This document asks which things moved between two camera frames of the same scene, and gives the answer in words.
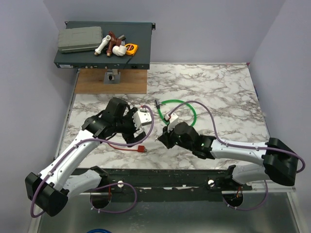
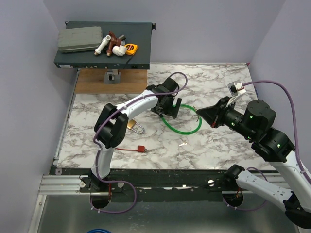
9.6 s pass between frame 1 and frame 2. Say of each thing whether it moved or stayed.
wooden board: stayed
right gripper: moved
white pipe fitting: stayed
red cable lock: stayed
